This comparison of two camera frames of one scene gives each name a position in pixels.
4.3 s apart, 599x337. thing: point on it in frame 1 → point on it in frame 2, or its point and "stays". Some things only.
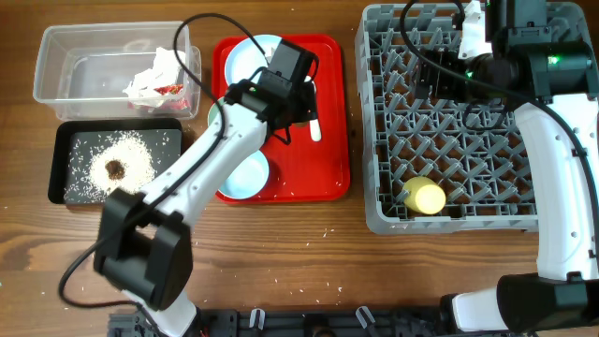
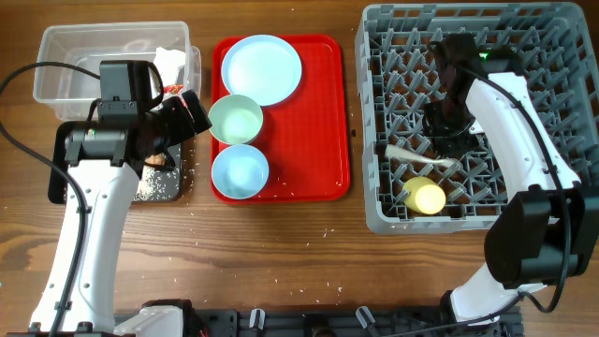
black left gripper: (308, 109) → (183, 125)
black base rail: (257, 322) stays
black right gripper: (441, 88) → (446, 147)
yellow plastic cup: (426, 196) stays
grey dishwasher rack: (478, 152) stays
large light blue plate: (249, 54) stays
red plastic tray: (305, 170) stays
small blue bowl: (248, 179) stays
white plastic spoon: (314, 128) → (399, 152)
